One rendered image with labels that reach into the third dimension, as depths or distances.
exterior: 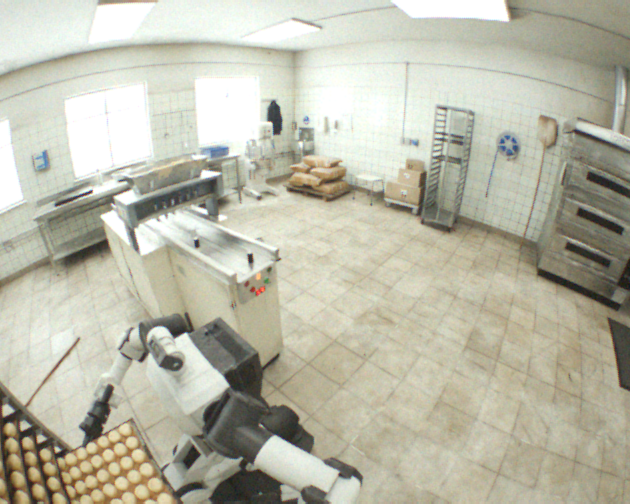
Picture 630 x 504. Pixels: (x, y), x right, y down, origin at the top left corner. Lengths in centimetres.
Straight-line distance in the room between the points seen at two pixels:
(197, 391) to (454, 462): 150
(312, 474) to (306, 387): 132
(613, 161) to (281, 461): 379
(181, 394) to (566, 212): 372
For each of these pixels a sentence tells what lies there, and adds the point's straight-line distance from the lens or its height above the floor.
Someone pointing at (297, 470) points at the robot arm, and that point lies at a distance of 61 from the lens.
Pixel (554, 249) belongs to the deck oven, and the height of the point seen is 44.
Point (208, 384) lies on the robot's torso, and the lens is 72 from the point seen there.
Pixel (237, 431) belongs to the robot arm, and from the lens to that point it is 64.
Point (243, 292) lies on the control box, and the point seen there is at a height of 77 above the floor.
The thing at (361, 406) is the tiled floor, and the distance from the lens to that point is 183.
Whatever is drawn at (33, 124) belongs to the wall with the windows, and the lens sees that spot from 480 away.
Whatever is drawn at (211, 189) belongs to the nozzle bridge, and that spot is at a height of 106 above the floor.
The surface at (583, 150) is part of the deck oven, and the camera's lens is 365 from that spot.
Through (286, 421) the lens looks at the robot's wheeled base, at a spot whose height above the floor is 34.
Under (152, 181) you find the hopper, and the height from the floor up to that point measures 125.
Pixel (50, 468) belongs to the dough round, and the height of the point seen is 79.
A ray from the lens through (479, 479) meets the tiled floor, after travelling 186.
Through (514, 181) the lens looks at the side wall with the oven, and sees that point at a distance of 463.
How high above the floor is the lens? 159
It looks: 30 degrees down
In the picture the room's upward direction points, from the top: 1 degrees clockwise
